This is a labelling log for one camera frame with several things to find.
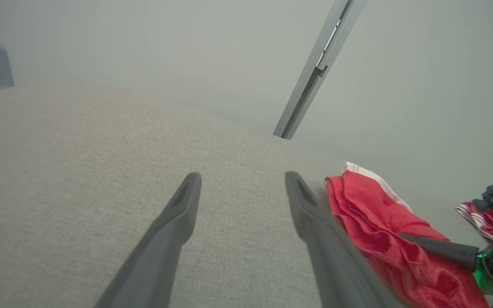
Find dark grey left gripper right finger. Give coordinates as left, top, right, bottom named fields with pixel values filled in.
left=285, top=171, right=405, bottom=308

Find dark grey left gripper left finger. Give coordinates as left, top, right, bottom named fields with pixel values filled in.
left=95, top=172, right=202, bottom=308

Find red basketball jersey white sleeves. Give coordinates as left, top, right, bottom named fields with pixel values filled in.
left=456, top=201, right=493, bottom=242

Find red shorts white waistband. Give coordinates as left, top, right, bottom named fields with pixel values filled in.
left=325, top=162, right=489, bottom=308

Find grey metal partition post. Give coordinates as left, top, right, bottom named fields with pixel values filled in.
left=273, top=0, right=367, bottom=140

